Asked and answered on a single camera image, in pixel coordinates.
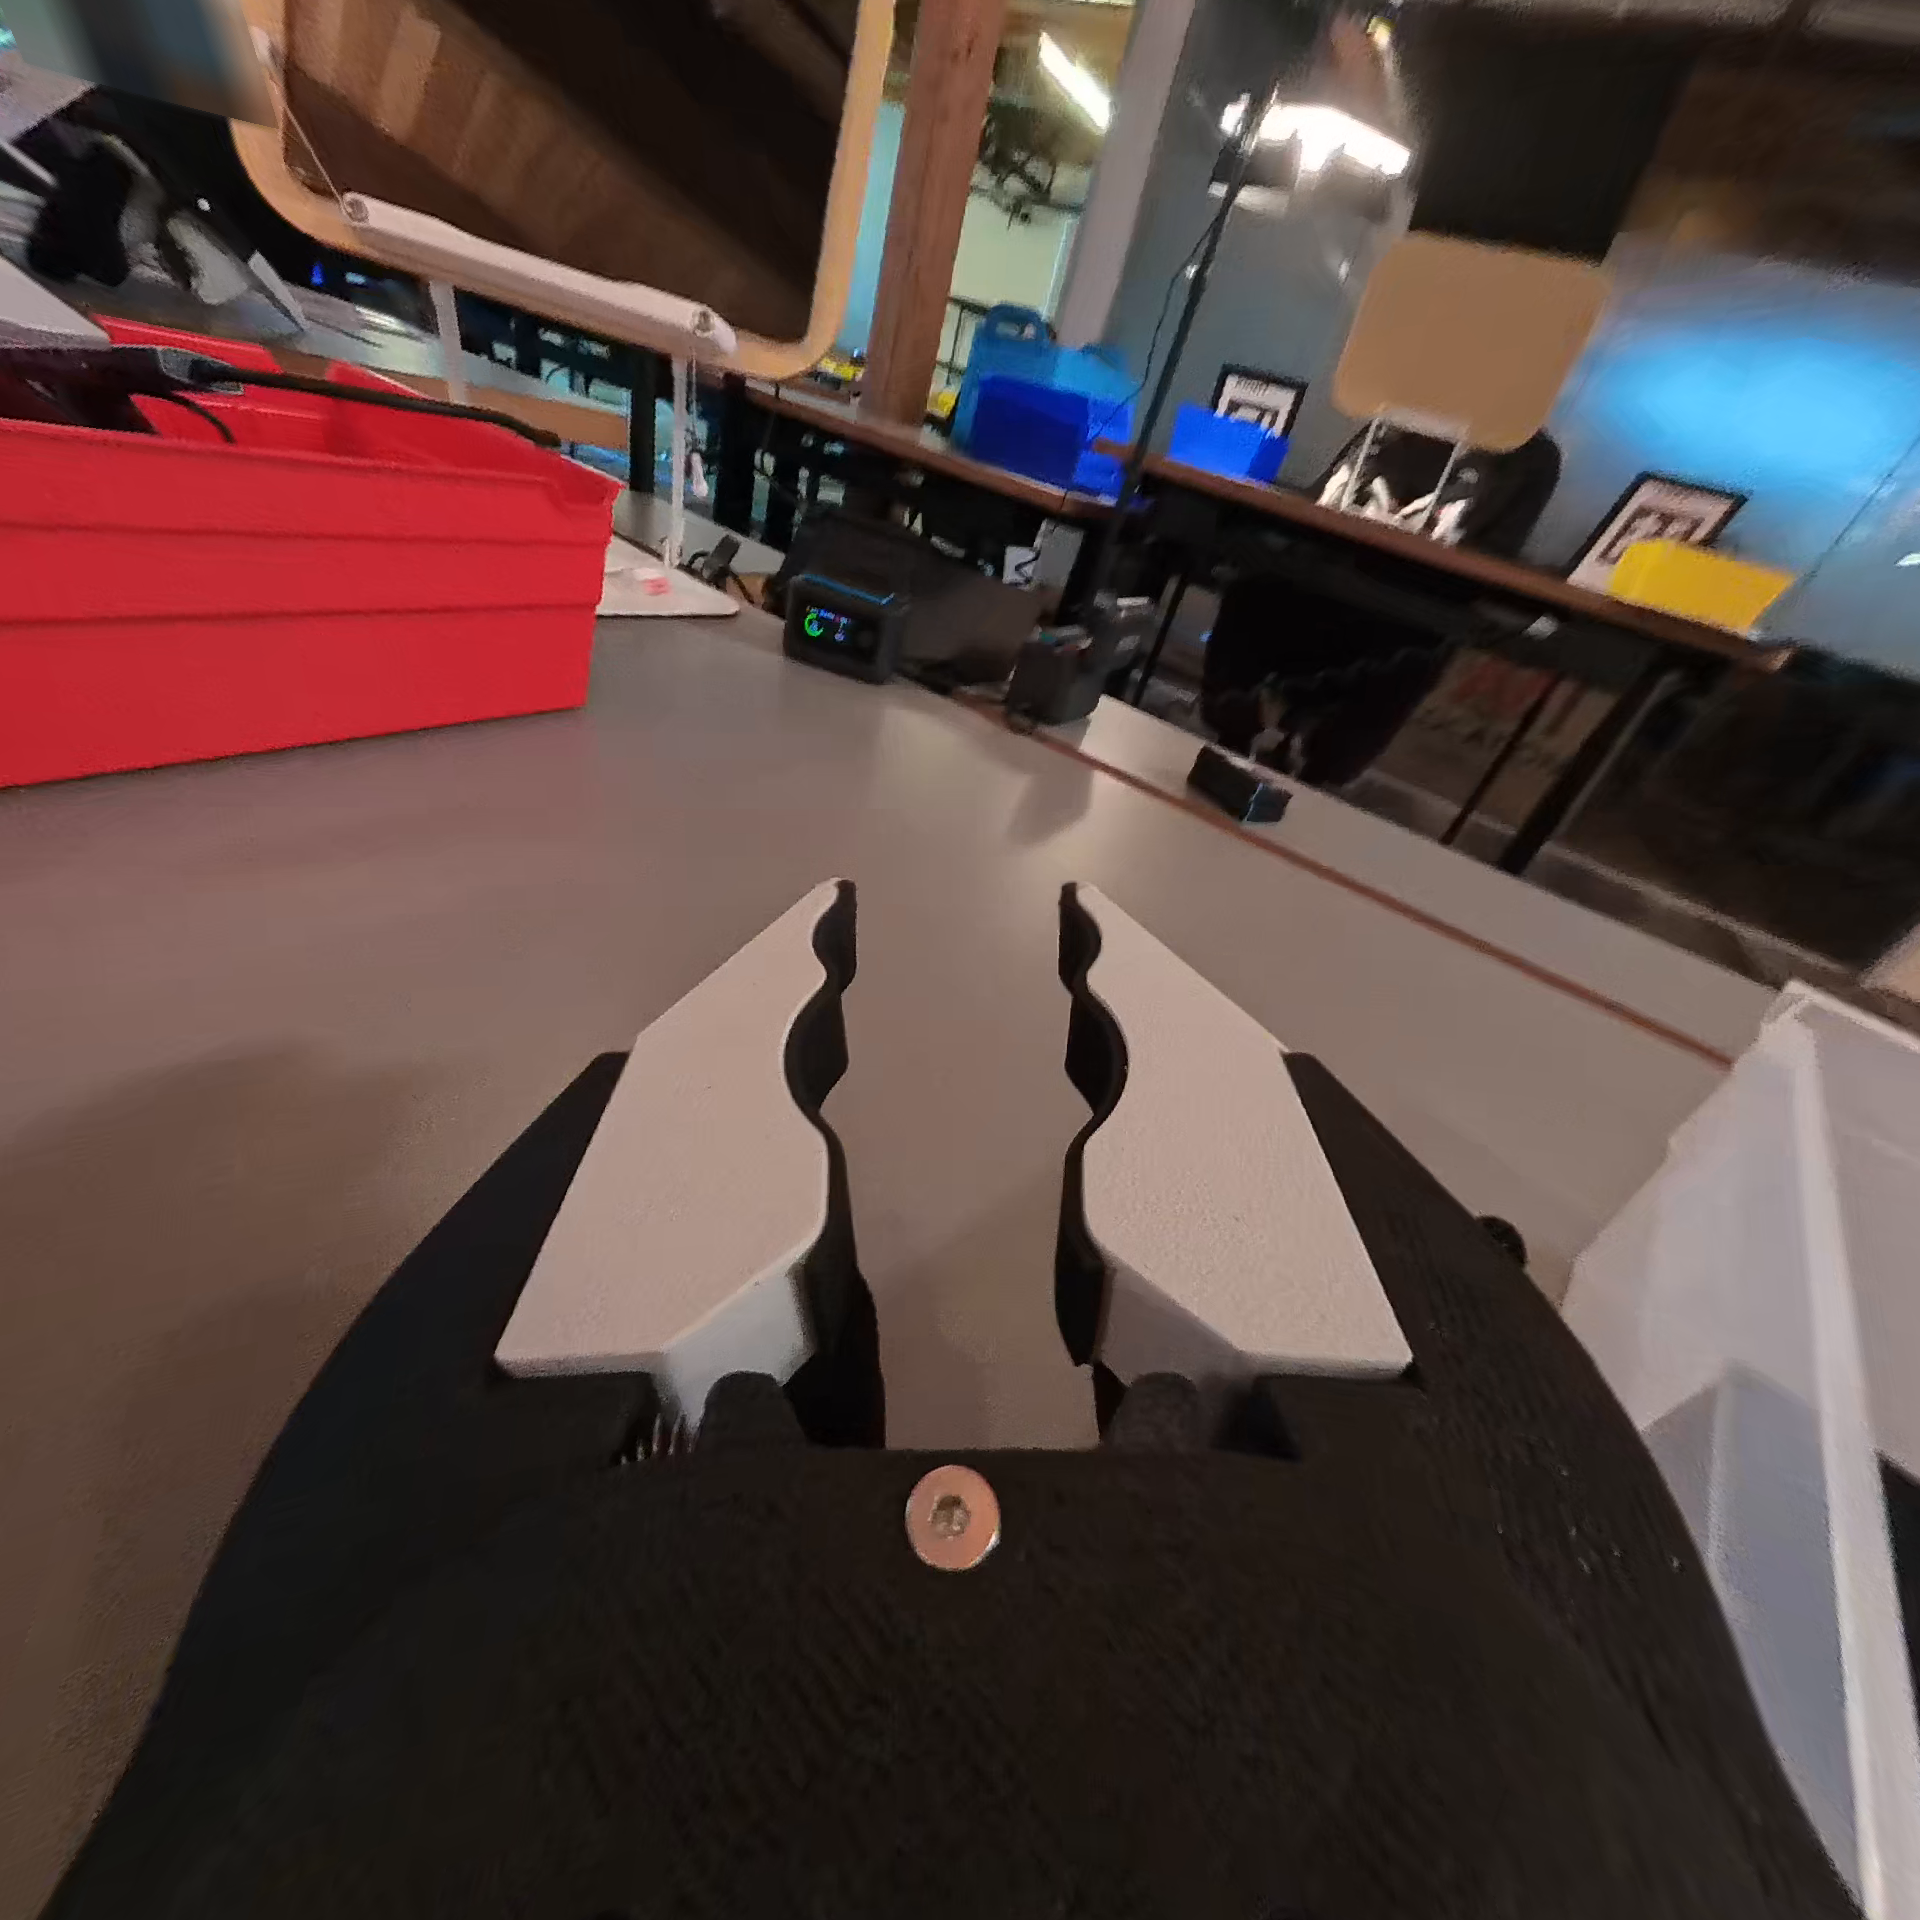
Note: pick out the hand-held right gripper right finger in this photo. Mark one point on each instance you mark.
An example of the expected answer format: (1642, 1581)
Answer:
(1230, 1215)

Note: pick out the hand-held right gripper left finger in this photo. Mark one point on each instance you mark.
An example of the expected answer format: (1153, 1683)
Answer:
(691, 1200)

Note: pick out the red plastic bin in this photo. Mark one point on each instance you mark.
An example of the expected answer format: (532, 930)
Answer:
(299, 645)

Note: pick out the dark grey usb hub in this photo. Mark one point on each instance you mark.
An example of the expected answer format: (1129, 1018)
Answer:
(90, 374)

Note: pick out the small black box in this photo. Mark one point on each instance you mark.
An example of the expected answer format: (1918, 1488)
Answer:
(1233, 783)

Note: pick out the clear plastic box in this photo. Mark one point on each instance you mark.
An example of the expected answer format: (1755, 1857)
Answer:
(1739, 1350)

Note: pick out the black office chair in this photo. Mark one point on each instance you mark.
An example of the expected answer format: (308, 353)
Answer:
(1319, 675)

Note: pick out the black power adapter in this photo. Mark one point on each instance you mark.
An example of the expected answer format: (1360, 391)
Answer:
(1049, 681)

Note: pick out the black portable power station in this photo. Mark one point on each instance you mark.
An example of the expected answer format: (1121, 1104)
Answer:
(884, 629)

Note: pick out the white flat pad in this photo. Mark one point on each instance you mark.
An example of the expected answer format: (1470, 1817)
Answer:
(674, 592)

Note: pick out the dark grey case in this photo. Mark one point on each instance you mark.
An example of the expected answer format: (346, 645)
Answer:
(984, 622)

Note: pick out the long brown table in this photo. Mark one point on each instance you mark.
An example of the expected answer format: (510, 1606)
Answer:
(1350, 528)

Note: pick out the blue plastic bin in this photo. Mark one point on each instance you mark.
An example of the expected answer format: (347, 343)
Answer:
(1230, 446)

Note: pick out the black printed hoodie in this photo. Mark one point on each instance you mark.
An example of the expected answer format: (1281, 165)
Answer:
(1499, 494)

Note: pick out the yellow plastic bin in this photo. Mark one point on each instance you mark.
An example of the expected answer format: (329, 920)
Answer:
(1695, 587)

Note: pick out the framed black and white tag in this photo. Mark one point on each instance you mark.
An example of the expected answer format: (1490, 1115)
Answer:
(1258, 402)
(1651, 523)

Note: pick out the blue plastic case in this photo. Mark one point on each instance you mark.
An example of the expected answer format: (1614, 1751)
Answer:
(1035, 422)

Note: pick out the beige rounded board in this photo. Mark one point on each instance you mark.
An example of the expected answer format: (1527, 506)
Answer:
(1470, 346)

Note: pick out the white lamp bar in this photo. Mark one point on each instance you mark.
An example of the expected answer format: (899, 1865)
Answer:
(539, 277)

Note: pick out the studio light on stand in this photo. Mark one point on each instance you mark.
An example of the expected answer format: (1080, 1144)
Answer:
(1319, 135)

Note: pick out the black square panel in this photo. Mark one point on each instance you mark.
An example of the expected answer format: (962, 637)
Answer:
(1546, 165)

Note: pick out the wooden post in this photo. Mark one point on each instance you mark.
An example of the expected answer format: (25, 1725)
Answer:
(930, 210)

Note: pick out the wooden rounded frame panel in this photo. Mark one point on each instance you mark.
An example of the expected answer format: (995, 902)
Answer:
(599, 150)

